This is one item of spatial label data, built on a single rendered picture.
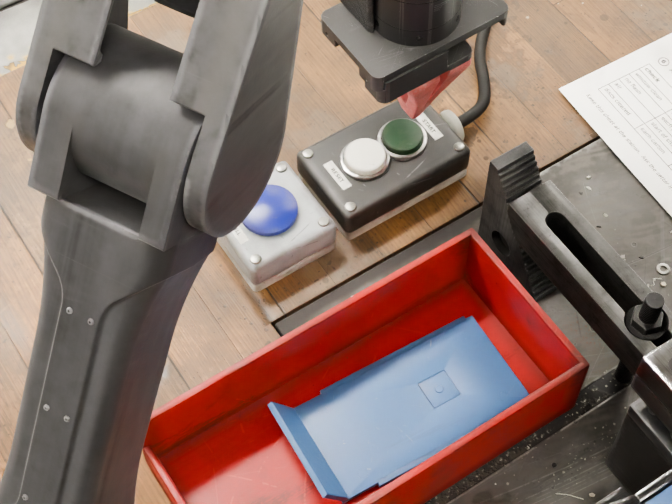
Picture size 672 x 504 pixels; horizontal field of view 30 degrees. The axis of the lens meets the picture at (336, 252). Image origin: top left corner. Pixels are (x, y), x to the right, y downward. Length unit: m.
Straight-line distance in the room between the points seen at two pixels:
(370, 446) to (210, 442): 0.10
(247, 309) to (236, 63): 0.40
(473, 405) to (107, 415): 0.32
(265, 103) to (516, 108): 0.48
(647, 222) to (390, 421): 0.24
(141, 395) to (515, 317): 0.32
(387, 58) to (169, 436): 0.27
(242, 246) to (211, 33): 0.39
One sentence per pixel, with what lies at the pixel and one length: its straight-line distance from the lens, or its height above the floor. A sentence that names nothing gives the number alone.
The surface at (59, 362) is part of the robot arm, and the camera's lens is 0.55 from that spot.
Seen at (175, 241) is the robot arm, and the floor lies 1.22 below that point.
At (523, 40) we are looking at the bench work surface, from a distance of 1.00.
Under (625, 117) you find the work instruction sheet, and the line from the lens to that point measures 0.96.
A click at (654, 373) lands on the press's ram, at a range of 0.70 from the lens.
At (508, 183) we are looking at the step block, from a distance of 0.82.
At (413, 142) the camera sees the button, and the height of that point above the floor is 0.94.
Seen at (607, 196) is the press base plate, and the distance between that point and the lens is 0.92.
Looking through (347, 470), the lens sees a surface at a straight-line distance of 0.79.
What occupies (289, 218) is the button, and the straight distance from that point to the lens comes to 0.85.
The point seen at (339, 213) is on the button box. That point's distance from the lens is 0.86.
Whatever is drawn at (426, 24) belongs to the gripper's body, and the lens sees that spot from 0.76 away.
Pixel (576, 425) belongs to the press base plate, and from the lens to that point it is 0.82.
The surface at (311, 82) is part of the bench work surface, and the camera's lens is 0.96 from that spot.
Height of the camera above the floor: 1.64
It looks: 58 degrees down
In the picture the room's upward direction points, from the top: 1 degrees counter-clockwise
